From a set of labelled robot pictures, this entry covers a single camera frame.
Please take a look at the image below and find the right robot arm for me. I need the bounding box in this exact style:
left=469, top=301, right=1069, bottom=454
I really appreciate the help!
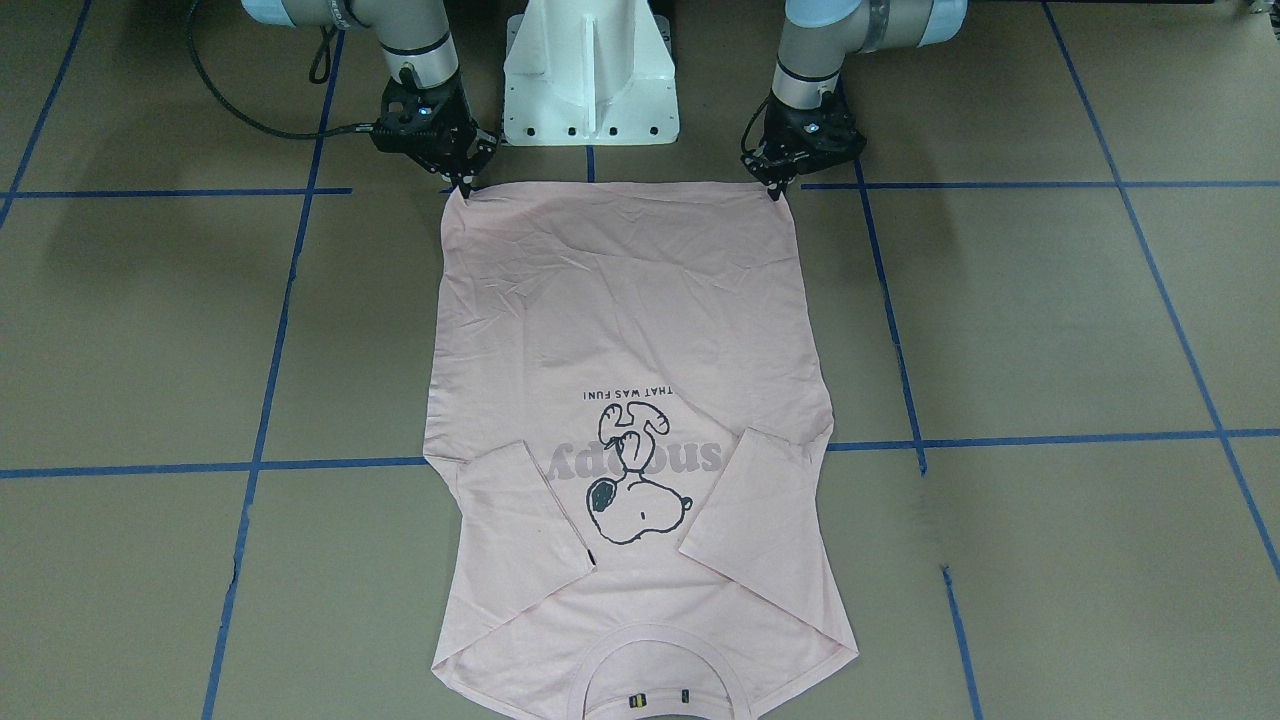
left=242, top=1, right=498, bottom=197

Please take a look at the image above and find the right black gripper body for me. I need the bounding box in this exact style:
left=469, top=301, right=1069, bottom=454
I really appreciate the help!
left=372, top=78, right=499, bottom=178

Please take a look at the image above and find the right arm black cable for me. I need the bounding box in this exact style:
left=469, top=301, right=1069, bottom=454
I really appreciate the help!
left=186, top=0, right=387, bottom=141

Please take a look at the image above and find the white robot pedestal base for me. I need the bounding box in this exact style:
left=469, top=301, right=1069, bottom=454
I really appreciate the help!
left=500, top=1, right=681, bottom=147

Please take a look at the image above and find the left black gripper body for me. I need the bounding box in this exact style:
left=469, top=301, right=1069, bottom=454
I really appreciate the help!
left=742, top=92, right=867, bottom=184

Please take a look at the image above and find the pink Snoopy t-shirt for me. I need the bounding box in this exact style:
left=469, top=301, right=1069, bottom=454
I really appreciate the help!
left=422, top=182, right=859, bottom=719

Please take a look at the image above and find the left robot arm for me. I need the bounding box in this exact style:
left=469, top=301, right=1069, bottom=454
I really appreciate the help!
left=740, top=1, right=969, bottom=201

